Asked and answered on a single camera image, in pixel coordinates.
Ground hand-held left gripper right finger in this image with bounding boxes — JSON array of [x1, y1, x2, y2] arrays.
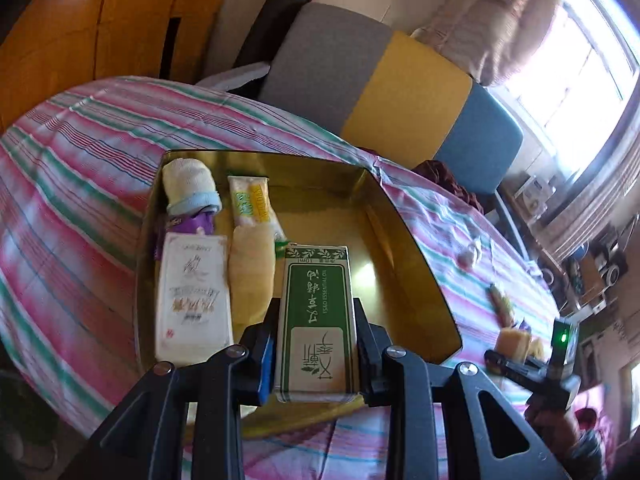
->
[[352, 297, 571, 480]]

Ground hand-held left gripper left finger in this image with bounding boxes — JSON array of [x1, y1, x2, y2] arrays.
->
[[87, 297, 281, 480]]

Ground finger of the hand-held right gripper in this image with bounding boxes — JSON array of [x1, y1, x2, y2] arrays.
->
[[484, 350, 546, 388]]

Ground mustard yellow sponge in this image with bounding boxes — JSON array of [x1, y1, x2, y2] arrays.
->
[[495, 327, 533, 366]]

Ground green and white box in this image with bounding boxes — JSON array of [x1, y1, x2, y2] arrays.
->
[[274, 242, 361, 405]]

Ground yellow green snack packet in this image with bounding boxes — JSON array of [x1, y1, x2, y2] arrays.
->
[[227, 175, 287, 241], [489, 282, 516, 326]]

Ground gold tin box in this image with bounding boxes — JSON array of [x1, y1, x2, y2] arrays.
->
[[134, 149, 463, 436]]

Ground cream printed box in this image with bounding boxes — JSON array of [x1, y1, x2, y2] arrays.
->
[[154, 231, 235, 363]]

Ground small white plastic-wrapped bundle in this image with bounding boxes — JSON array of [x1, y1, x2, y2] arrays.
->
[[457, 240, 483, 268]]

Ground purple snack packet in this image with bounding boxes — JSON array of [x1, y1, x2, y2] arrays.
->
[[165, 210, 216, 236]]

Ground white sock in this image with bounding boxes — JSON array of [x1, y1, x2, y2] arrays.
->
[[161, 158, 222, 217]]

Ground person's right hand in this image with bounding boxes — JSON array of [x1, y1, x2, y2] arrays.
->
[[524, 400, 581, 446]]

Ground white printed carton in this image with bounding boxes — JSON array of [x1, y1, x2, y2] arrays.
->
[[515, 177, 556, 213]]

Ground dark red cloth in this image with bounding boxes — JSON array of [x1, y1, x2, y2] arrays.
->
[[412, 159, 486, 211]]

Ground grey yellow blue sofa chair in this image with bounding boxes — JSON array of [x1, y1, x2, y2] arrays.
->
[[195, 2, 525, 196]]

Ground window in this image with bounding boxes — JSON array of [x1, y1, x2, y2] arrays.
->
[[490, 0, 640, 186]]

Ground pink patterned curtain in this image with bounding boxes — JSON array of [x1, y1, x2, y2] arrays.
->
[[410, 0, 568, 86]]

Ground dark brown board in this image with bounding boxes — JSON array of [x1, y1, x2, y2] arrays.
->
[[234, 0, 318, 68]]

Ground wooden wardrobe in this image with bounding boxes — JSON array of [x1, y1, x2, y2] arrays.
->
[[0, 0, 238, 133]]

